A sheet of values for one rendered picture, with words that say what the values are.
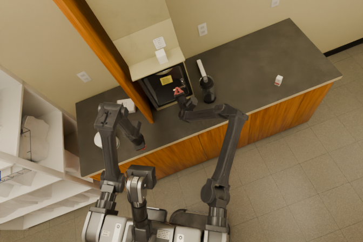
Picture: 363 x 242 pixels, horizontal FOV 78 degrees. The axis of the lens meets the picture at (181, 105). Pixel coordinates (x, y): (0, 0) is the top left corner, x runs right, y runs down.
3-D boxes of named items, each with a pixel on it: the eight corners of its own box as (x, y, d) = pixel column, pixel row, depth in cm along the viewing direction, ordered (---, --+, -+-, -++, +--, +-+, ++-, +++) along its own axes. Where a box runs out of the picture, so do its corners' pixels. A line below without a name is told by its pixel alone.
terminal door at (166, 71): (156, 107, 176) (137, 78, 142) (193, 93, 175) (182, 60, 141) (156, 108, 176) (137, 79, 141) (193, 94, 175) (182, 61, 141)
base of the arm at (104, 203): (101, 212, 106) (87, 209, 96) (107, 194, 110) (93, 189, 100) (118, 214, 104) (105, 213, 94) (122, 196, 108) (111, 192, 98)
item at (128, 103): (119, 102, 193) (116, 100, 189) (136, 99, 190) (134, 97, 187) (117, 115, 187) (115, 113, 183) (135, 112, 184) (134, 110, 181)
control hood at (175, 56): (134, 76, 140) (127, 66, 132) (182, 56, 140) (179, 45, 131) (138, 90, 134) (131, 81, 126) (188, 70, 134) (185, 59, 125)
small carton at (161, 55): (158, 58, 130) (154, 51, 125) (166, 55, 130) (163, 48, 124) (160, 65, 127) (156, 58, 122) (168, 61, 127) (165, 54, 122)
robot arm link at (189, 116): (222, 112, 104) (238, 120, 109) (224, 101, 105) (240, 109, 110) (175, 119, 140) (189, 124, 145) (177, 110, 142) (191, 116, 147)
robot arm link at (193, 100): (178, 118, 138) (189, 122, 142) (189, 107, 132) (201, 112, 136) (177, 104, 147) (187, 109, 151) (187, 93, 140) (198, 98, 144)
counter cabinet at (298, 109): (120, 139, 283) (78, 105, 206) (274, 79, 279) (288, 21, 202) (130, 193, 248) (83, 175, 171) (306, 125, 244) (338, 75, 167)
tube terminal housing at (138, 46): (149, 87, 193) (105, 13, 128) (185, 73, 193) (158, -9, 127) (157, 111, 180) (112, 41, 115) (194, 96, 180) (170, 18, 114)
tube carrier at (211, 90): (200, 94, 178) (196, 78, 160) (213, 89, 178) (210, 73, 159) (204, 105, 172) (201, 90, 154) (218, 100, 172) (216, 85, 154)
